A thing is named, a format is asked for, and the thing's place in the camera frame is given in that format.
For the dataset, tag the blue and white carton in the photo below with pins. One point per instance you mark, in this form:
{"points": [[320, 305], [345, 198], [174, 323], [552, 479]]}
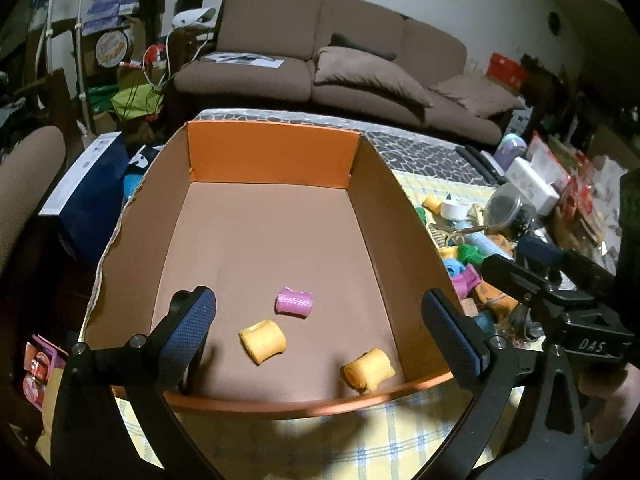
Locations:
{"points": [[85, 185]]}

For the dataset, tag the pink hair roller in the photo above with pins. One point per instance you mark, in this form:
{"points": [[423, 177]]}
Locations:
{"points": [[295, 302]]}

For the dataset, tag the small brown cushion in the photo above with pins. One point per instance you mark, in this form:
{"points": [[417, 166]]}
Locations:
{"points": [[475, 92]]}

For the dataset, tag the white rectangular case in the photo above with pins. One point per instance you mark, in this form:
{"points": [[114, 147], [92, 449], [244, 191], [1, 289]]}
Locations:
{"points": [[530, 182]]}

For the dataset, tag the yellow hair roller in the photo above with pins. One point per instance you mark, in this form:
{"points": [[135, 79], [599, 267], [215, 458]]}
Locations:
{"points": [[262, 341], [369, 369]]}

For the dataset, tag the stack of blue cartons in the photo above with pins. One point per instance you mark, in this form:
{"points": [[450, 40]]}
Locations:
{"points": [[107, 7]]}

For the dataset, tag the round printed tin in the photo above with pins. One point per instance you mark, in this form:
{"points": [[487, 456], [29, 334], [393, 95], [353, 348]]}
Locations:
{"points": [[112, 47]]}

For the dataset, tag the large brown cushion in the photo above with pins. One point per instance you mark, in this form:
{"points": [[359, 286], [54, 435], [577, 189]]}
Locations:
{"points": [[365, 75]]}

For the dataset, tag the red shoebox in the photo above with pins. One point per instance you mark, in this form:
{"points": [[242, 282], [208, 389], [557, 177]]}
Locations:
{"points": [[507, 67]]}

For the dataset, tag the white handheld appliance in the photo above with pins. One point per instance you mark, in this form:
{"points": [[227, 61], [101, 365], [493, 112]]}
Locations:
{"points": [[192, 16]]}

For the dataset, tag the pile of colourful hair rollers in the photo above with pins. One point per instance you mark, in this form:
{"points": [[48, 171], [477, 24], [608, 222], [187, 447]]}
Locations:
{"points": [[472, 280]]}

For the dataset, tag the person's right hand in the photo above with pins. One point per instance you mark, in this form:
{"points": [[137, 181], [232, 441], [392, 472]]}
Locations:
{"points": [[612, 405]]}

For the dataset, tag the white lamp pole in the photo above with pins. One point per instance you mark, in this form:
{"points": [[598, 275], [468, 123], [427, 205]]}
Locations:
{"points": [[80, 60]]}

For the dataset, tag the red snack packets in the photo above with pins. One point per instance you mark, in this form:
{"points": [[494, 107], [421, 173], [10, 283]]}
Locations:
{"points": [[37, 367]]}

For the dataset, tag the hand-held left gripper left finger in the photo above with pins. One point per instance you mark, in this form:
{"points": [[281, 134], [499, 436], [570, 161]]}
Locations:
{"points": [[194, 327]]}

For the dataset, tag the printed papers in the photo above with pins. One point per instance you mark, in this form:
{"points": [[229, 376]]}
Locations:
{"points": [[245, 58]]}

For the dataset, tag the brown sofa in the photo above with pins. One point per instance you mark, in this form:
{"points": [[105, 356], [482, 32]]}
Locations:
{"points": [[270, 15]]}

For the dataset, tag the white tape roll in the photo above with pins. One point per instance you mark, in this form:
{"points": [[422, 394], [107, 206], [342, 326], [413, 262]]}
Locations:
{"points": [[455, 208]]}

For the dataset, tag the green bag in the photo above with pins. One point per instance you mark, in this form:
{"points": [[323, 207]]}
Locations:
{"points": [[132, 100]]}

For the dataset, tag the black remote control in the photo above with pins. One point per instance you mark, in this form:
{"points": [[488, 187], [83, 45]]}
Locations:
{"points": [[480, 160]]}

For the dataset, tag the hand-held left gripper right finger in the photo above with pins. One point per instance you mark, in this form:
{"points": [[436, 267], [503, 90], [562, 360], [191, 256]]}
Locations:
{"points": [[452, 337]]}

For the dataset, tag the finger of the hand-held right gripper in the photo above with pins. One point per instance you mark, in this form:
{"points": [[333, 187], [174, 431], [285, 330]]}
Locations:
{"points": [[539, 251], [505, 272]]}

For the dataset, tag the purple round container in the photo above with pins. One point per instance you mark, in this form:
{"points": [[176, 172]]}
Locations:
{"points": [[512, 147]]}

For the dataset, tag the orange cardboard box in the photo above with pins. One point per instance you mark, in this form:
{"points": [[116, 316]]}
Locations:
{"points": [[280, 230]]}

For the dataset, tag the clear plastic jar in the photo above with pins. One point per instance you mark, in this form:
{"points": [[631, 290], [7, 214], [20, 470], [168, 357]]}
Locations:
{"points": [[510, 210]]}

